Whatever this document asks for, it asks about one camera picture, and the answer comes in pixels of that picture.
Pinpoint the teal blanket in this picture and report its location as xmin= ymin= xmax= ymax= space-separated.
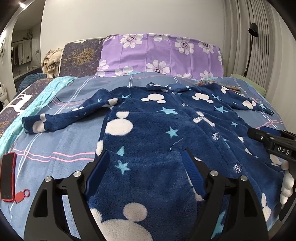
xmin=1 ymin=76 xmax=77 ymax=157

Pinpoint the white gloved right hand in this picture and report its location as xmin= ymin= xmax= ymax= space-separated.
xmin=280 ymin=160 xmax=295 ymax=205

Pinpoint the blue plaid bed sheet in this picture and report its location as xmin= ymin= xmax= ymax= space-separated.
xmin=11 ymin=73 xmax=285 ymax=227

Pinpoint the navy fleece star baby romper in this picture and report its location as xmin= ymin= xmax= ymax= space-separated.
xmin=22 ymin=83 xmax=283 ymax=240

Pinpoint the beige pleated curtain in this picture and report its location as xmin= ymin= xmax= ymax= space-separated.
xmin=223 ymin=0 xmax=296 ymax=112

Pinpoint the folded floral clothes stack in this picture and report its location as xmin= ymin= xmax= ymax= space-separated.
xmin=193 ymin=79 xmax=241 ymax=94

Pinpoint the green pillow edge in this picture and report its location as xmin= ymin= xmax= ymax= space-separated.
xmin=230 ymin=74 xmax=267 ymax=97

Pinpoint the red cased phone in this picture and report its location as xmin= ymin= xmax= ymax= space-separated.
xmin=1 ymin=152 xmax=31 ymax=203

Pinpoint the dark purple tree pillow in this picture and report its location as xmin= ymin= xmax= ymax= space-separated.
xmin=59 ymin=38 xmax=109 ymax=77

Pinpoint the purple floral pillow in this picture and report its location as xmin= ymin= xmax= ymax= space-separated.
xmin=96 ymin=33 xmax=224 ymax=80

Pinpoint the black floor lamp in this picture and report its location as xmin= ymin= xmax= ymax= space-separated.
xmin=243 ymin=23 xmax=259 ymax=77

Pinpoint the beige crumpled cloth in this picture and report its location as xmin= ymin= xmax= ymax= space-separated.
xmin=42 ymin=48 xmax=63 ymax=78

